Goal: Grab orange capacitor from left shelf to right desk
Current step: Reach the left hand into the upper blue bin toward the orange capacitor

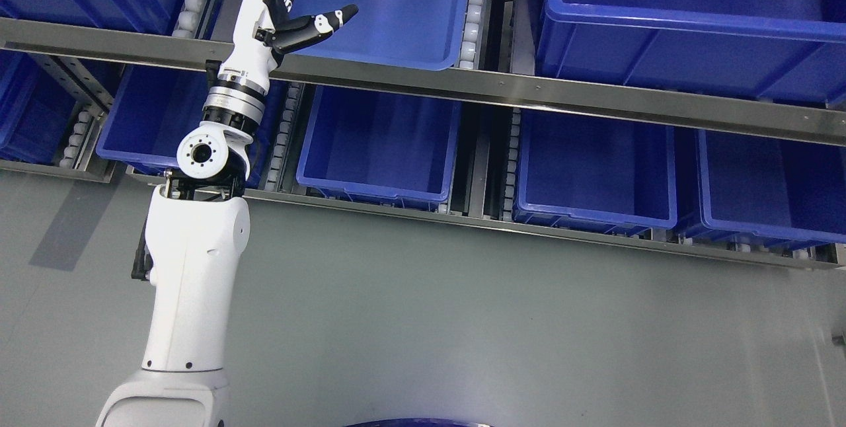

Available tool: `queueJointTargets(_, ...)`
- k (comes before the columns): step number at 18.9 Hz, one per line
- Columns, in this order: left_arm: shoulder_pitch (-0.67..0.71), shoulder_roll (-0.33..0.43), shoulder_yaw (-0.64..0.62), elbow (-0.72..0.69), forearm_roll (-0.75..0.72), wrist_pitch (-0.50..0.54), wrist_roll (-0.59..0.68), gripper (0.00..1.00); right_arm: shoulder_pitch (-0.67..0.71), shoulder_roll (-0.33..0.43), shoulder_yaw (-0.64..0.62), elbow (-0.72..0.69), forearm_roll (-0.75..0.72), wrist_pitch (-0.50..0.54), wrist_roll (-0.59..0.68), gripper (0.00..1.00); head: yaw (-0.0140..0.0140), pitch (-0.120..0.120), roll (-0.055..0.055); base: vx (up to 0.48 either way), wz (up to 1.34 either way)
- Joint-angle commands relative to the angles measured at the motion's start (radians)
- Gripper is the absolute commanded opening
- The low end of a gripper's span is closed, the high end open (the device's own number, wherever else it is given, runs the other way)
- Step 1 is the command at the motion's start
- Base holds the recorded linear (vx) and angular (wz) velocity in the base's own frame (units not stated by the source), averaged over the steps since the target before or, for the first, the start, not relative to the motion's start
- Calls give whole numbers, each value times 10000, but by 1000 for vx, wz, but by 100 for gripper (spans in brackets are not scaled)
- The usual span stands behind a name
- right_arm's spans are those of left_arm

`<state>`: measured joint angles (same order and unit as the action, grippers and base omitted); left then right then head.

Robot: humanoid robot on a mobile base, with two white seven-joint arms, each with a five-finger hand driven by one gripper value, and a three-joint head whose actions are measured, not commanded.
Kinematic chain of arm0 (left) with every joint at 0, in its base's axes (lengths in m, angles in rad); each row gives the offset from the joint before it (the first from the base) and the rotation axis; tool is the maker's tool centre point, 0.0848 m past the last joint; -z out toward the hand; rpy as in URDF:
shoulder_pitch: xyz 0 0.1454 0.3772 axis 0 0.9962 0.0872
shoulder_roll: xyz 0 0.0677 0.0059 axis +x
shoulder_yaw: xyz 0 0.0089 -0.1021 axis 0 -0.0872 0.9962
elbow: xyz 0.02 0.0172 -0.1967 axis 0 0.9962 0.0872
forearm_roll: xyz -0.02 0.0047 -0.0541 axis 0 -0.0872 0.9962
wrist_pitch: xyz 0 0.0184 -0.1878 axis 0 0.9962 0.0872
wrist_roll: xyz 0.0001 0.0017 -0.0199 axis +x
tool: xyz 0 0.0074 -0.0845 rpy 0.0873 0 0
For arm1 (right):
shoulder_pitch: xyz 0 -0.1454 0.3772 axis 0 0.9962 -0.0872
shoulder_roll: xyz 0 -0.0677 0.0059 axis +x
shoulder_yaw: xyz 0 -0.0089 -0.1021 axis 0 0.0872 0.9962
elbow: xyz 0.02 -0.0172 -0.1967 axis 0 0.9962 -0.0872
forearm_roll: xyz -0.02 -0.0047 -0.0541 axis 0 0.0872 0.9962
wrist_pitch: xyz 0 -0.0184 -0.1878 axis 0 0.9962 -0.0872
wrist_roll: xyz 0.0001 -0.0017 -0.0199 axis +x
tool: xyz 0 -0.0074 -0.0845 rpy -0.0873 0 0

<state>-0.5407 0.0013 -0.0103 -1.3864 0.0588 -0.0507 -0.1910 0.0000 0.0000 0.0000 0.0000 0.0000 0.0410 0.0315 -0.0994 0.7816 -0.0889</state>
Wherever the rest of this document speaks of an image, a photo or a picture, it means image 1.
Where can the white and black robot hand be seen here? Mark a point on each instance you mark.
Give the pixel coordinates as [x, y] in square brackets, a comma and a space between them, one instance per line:
[265, 32]

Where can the blue bin behind arm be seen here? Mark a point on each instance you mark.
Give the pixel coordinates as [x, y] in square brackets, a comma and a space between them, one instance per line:
[154, 109]

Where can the blue robot base edge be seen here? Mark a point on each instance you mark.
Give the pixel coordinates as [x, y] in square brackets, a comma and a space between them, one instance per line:
[417, 422]

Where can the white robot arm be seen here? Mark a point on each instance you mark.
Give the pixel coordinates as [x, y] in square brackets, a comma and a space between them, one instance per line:
[196, 229]

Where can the shallow blue tray bin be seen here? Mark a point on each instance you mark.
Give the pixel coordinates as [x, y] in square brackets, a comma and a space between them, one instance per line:
[417, 34]

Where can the blue bin lower far left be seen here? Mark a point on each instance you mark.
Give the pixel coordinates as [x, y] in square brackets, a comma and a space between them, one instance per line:
[35, 110]

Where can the blue bin lower right middle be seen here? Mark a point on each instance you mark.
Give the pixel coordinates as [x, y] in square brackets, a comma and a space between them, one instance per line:
[595, 174]

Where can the large blue bin upper right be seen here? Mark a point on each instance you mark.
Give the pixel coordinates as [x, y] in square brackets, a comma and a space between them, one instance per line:
[789, 51]

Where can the blue bin lower far right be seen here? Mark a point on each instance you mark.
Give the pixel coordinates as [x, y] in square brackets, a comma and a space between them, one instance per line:
[758, 190]

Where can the metal shelf rack frame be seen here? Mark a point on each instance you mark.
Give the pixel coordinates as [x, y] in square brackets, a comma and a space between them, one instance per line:
[486, 88]

